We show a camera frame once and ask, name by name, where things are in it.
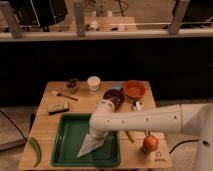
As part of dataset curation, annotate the black cable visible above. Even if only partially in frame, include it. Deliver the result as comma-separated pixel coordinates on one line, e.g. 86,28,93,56
0,109,29,142
168,138,201,155

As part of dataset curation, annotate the wooden table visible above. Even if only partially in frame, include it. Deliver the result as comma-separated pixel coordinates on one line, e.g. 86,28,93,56
19,81,172,171

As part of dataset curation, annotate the white cup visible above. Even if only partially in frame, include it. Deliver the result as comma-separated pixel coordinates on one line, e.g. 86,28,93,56
87,76,101,92

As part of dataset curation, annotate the white towel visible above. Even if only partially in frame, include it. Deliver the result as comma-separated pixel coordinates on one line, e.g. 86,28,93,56
77,134,104,158

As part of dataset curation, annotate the green chili pepper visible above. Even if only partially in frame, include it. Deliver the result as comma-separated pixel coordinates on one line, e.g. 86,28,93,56
28,137,42,166

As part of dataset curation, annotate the black cable right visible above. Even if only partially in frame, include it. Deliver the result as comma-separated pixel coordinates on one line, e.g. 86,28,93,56
168,138,201,155

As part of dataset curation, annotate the green plastic tray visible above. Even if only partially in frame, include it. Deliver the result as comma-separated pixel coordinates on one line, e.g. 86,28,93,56
51,114,121,167

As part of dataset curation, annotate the dark maroon bowl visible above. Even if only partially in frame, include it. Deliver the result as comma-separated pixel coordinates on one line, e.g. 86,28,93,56
103,89,124,107

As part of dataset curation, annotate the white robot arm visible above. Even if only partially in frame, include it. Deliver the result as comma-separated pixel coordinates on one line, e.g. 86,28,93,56
89,99,213,171

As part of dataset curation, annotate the wooden handled brush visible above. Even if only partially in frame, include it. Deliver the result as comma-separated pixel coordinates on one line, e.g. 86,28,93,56
51,90,78,101

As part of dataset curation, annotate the wooden block eraser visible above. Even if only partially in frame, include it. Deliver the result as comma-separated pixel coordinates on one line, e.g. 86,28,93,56
47,102,69,115

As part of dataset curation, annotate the black cable left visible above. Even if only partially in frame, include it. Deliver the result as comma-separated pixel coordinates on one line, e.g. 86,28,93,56
0,109,29,142

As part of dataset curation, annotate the orange round fruit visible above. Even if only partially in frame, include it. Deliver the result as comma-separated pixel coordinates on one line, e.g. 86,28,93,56
143,135,159,153

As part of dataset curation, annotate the orange bowl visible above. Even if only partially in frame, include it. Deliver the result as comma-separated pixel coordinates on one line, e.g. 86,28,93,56
122,80,146,99

